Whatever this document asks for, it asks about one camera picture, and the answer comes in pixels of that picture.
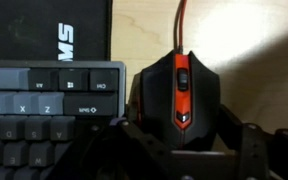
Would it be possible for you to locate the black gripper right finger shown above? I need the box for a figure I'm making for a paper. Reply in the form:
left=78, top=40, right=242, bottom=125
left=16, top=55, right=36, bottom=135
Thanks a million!
left=217, top=103, right=288, bottom=180

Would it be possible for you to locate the dark grey mechanical keyboard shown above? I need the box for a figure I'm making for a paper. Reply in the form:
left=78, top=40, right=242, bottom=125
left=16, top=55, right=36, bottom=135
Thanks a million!
left=0, top=59, right=127, bottom=180

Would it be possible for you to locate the black desk mat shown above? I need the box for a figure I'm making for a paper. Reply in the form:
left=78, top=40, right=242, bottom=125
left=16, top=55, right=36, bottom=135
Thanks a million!
left=0, top=0, right=114, bottom=63

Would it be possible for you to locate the red and black mouse cable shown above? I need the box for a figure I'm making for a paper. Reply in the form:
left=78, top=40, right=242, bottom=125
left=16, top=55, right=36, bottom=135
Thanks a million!
left=173, top=0, right=188, bottom=54

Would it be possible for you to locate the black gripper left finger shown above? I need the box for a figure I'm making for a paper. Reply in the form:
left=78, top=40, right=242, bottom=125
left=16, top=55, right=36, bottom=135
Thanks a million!
left=45, top=116, right=173, bottom=180

